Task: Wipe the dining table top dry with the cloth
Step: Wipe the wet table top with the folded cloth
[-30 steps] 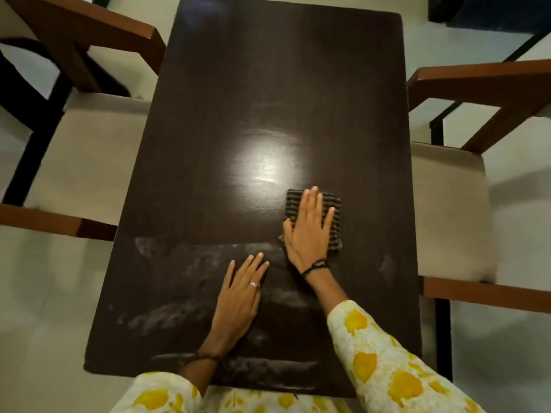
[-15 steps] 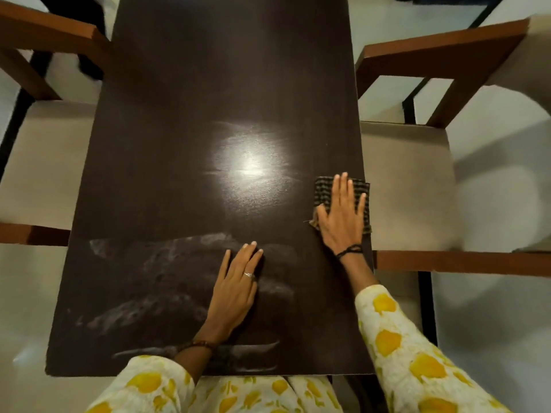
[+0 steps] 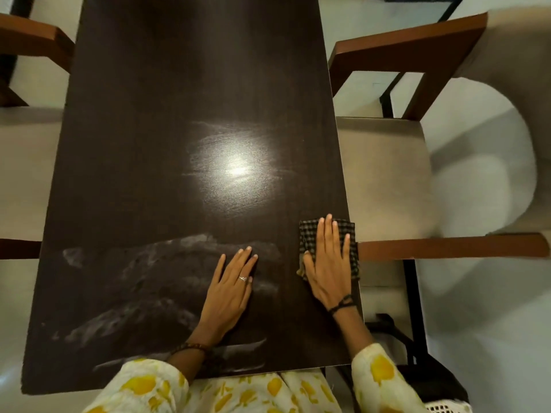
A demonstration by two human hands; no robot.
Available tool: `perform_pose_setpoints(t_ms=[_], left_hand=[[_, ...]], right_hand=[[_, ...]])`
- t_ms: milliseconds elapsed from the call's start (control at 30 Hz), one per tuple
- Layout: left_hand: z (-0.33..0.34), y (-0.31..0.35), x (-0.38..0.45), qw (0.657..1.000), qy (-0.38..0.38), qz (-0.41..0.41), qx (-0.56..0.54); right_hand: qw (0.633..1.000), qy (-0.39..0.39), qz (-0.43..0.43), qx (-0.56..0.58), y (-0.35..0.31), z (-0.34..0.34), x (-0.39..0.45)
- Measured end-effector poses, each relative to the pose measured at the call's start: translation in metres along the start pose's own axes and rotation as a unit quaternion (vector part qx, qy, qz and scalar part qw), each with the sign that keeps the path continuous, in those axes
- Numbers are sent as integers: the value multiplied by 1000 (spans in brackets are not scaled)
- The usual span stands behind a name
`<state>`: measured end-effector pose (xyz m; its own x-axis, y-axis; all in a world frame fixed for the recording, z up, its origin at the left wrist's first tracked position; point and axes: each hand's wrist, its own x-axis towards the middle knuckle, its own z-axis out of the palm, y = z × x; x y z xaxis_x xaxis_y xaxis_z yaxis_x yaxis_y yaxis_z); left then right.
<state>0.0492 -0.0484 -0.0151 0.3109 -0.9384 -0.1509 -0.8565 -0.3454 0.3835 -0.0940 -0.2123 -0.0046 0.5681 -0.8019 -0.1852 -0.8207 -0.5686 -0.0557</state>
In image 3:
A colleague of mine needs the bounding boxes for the person's left forearm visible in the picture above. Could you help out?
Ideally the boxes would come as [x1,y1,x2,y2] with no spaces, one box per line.
[165,348,207,379]

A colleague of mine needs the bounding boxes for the black cord bracelet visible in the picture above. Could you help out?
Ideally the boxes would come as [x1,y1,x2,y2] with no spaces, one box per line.
[328,295,357,317]

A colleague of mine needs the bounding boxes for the wooden chair with beige cushion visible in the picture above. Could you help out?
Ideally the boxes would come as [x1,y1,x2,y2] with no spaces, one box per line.
[328,6,551,366]
[0,13,76,261]

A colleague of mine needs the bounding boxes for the white plastic lattice panel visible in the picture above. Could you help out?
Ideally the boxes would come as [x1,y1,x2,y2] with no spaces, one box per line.
[424,399,474,413]

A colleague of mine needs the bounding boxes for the person's left hand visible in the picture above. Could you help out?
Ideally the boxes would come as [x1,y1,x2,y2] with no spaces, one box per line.
[189,246,259,350]

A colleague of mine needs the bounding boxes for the person's right hand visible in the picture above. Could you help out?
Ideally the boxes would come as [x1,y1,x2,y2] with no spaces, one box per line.
[302,213,354,313]

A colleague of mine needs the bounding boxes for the dark brown table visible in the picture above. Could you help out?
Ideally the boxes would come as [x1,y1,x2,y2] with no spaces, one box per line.
[20,0,364,395]

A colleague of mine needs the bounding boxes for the white and yellow patterned garment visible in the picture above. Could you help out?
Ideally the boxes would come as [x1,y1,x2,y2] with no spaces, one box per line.
[82,342,427,413]

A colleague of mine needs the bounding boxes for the brown bead bracelet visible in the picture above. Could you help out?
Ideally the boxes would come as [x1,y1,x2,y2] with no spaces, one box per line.
[170,341,212,357]

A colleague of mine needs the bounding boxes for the person's right forearm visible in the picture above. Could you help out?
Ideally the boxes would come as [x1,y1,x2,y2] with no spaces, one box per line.
[331,303,375,360]

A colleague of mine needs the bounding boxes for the dark checkered cleaning cloth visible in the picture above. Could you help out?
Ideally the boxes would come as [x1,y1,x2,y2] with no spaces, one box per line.
[297,217,360,281]

